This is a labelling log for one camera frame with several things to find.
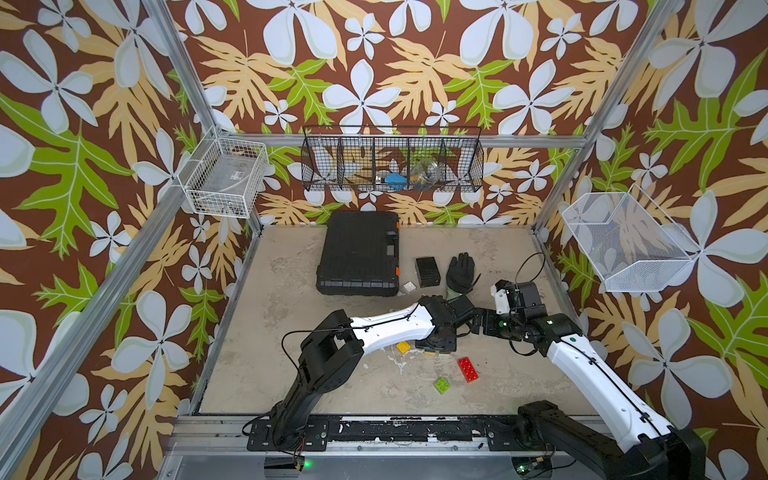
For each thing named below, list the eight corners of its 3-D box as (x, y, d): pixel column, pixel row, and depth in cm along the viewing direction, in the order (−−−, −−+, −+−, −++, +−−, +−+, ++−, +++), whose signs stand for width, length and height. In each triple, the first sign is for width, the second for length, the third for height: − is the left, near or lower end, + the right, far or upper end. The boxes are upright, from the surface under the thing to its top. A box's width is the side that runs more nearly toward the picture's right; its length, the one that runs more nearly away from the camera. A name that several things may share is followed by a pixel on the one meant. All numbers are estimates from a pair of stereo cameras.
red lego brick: (467, 383, 84) (469, 381, 83) (456, 361, 88) (457, 359, 87) (477, 379, 85) (479, 377, 83) (466, 358, 89) (467, 355, 87)
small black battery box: (421, 288, 103) (422, 282, 101) (414, 264, 110) (414, 258, 107) (440, 285, 104) (442, 279, 101) (432, 261, 111) (433, 255, 108)
